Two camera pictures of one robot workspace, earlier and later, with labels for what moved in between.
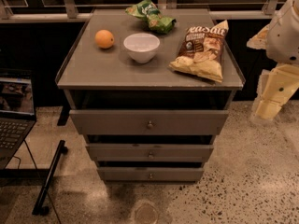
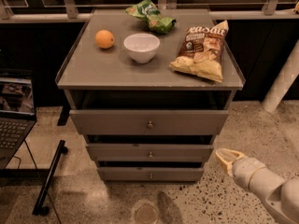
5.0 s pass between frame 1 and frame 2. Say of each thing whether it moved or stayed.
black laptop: stayed
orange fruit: stayed
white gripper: moved
